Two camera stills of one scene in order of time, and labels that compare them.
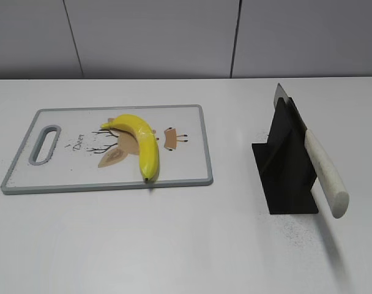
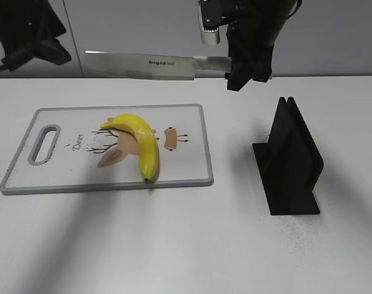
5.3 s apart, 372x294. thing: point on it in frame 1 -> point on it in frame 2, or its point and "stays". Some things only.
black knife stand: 284,166 stays
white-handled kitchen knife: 338,198 -> 158,66
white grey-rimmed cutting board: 85,157 stays
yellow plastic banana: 148,146 stays
